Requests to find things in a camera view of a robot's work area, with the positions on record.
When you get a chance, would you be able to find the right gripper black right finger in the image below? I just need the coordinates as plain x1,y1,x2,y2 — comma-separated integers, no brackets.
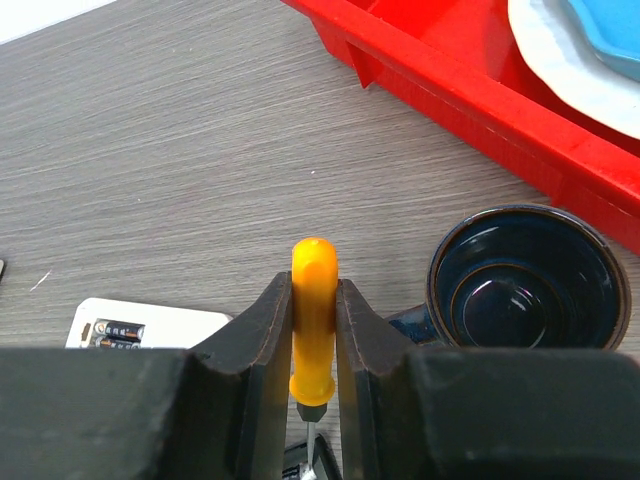
336,280,639,479

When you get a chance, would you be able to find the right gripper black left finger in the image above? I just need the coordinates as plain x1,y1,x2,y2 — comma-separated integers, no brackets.
1,272,292,479

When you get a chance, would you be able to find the black remote control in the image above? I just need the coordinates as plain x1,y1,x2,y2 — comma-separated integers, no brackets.
282,433,342,480

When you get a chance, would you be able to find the orange handle screwdriver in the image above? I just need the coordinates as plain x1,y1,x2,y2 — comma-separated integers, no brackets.
289,237,338,479

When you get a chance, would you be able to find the white remote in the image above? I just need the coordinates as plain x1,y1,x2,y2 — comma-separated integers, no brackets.
65,297,232,350

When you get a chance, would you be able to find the dark blue mug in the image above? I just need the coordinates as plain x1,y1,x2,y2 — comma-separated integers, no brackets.
387,204,632,349

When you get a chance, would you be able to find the red plastic tray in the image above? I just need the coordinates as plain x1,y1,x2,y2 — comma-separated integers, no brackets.
294,0,639,251

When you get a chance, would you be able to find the white grey plate underneath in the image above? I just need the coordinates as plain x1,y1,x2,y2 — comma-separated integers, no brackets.
507,1,639,139

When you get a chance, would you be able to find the blue polka dot plate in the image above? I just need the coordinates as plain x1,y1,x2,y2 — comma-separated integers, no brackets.
562,0,639,81

